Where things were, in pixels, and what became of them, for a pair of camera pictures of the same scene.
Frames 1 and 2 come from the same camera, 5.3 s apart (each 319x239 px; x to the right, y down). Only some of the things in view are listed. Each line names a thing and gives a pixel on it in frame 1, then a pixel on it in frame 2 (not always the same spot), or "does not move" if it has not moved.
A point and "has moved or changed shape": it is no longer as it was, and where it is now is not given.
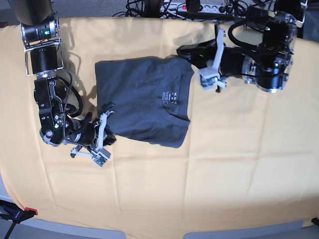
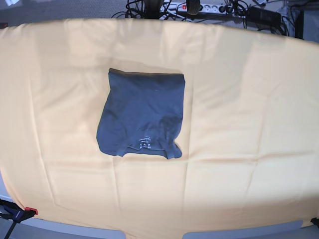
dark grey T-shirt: x=150 y=97 has moved or changed shape
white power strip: x=181 y=7 does not move
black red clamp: x=9 y=211 does not move
